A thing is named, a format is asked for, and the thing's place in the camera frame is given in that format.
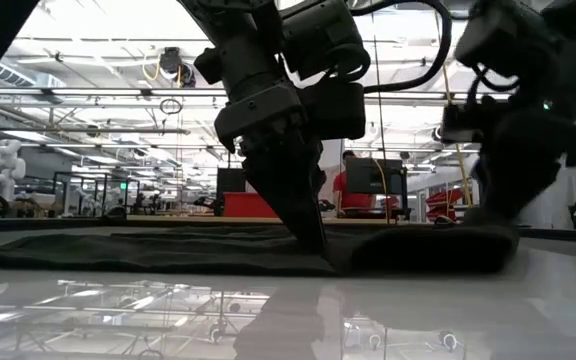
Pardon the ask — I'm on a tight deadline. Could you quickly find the short curved yellow cable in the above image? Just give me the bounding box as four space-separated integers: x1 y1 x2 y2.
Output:
371 158 390 224

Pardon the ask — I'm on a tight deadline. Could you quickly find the white square pillar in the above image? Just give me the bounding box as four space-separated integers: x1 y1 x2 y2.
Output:
317 137 345 204

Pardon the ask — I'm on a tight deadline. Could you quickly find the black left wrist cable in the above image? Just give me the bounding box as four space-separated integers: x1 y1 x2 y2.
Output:
350 0 453 95

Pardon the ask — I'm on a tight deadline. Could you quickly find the red box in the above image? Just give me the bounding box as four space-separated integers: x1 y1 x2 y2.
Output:
223 192 282 219

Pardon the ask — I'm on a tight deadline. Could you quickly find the black towel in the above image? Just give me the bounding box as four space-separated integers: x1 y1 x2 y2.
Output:
0 222 520 277

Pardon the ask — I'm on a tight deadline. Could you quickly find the black table frame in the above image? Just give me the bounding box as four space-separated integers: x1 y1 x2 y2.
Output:
0 215 576 244

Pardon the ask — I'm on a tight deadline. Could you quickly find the black cable with coil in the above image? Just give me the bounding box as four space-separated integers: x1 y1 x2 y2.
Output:
370 34 388 161

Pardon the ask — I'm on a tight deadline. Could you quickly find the red folded cart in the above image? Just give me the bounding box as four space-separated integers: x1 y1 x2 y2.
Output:
425 188 465 221

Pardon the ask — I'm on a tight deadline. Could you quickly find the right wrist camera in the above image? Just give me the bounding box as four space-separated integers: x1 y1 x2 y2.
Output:
440 102 487 145

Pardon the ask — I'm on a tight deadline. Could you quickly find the black monitor on stand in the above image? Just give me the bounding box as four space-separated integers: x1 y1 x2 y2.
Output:
345 157 409 220

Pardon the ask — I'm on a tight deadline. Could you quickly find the long yellow cable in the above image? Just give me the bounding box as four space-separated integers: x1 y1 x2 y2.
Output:
441 64 473 207

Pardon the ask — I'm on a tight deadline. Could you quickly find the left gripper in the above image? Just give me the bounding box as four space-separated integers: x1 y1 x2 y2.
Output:
212 82 329 257

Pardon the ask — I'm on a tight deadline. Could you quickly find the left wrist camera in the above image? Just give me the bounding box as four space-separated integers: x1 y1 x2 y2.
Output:
300 82 367 141

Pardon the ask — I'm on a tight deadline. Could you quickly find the black upright panel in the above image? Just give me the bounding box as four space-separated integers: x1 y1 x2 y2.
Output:
216 167 247 195

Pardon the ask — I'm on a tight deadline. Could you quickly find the black cage frame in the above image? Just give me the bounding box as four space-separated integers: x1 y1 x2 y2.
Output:
52 171 142 216

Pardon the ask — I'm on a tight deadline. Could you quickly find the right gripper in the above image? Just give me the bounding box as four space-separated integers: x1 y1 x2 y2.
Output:
467 44 576 225

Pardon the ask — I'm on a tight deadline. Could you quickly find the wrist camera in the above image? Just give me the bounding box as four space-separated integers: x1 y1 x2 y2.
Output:
300 82 367 141
440 102 487 145

